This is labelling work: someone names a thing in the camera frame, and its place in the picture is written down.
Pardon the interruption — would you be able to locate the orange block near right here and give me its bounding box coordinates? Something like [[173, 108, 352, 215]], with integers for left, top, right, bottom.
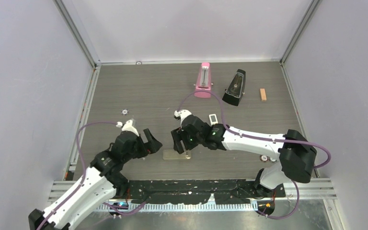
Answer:
[[259, 88, 267, 102]]

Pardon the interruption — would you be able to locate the beige grey remote control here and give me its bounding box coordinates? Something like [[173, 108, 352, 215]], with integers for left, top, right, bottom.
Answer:
[[162, 149, 192, 161]]

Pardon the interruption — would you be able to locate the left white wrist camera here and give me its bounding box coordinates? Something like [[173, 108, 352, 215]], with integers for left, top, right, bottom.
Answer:
[[115, 119, 139, 136]]

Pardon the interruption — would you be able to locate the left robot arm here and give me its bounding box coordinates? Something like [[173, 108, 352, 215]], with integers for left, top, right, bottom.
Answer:
[[28, 129, 162, 230]]

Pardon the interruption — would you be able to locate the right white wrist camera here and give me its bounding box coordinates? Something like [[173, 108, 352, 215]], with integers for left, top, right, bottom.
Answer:
[[173, 109, 192, 122]]

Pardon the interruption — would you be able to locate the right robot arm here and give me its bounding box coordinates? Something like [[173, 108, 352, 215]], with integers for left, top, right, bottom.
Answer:
[[171, 110, 317, 197]]

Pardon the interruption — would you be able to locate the black metronome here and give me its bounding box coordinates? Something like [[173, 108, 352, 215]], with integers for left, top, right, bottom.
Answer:
[[222, 69, 246, 106]]

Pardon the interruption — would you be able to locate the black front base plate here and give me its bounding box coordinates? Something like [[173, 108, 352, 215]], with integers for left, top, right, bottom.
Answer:
[[121, 179, 286, 205]]

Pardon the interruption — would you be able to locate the white slotted cable duct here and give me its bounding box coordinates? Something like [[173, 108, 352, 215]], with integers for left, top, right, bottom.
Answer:
[[101, 202, 259, 213]]

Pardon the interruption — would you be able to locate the poker chip two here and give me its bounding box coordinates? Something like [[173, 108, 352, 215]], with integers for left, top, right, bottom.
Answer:
[[260, 155, 269, 162]]

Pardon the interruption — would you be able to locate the white remote control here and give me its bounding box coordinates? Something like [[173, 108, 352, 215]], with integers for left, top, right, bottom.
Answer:
[[208, 114, 219, 125]]

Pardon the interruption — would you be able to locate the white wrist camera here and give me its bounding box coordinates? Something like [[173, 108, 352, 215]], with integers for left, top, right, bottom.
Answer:
[[173, 109, 192, 122], [115, 119, 139, 136]]

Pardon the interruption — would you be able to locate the lone poker chip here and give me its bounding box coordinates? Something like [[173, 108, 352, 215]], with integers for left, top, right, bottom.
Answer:
[[121, 109, 129, 115]]

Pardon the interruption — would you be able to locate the pink metronome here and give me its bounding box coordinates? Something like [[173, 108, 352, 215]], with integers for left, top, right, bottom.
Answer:
[[194, 62, 213, 98]]

